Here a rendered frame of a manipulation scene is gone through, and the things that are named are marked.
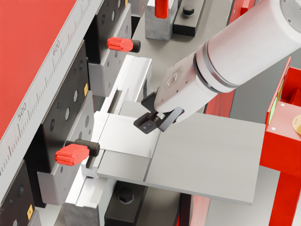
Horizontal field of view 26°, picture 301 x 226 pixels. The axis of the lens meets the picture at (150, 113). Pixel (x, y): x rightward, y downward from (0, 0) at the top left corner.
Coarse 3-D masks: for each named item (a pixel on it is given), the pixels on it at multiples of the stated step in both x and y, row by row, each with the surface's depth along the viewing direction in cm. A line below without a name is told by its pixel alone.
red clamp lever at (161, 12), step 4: (156, 0) 111; (160, 0) 111; (164, 0) 111; (168, 0) 112; (156, 4) 112; (160, 4) 111; (164, 4) 111; (156, 8) 112; (160, 8) 112; (164, 8) 112; (156, 12) 113; (160, 12) 113; (164, 12) 112; (156, 16) 114; (160, 16) 113; (164, 16) 113
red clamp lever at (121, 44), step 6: (108, 42) 85; (114, 42) 84; (120, 42) 84; (126, 42) 86; (132, 42) 89; (138, 42) 92; (114, 48) 85; (120, 48) 84; (126, 48) 86; (132, 48) 90; (138, 48) 92
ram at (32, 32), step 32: (0, 0) 55; (32, 0) 62; (64, 0) 71; (96, 0) 83; (0, 32) 56; (32, 32) 63; (0, 64) 57; (32, 64) 65; (64, 64) 75; (0, 96) 58; (0, 128) 60; (32, 128) 68; (0, 192) 62
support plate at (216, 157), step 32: (192, 128) 117; (224, 128) 117; (256, 128) 117; (128, 160) 111; (160, 160) 111; (192, 160) 111; (224, 160) 111; (256, 160) 111; (192, 192) 107; (224, 192) 107
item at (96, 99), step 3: (96, 96) 104; (99, 96) 106; (102, 96) 107; (93, 99) 103; (96, 99) 104; (99, 99) 106; (93, 102) 103; (96, 102) 104; (99, 102) 106; (93, 105) 104; (96, 105) 105; (93, 108) 104; (96, 108) 105
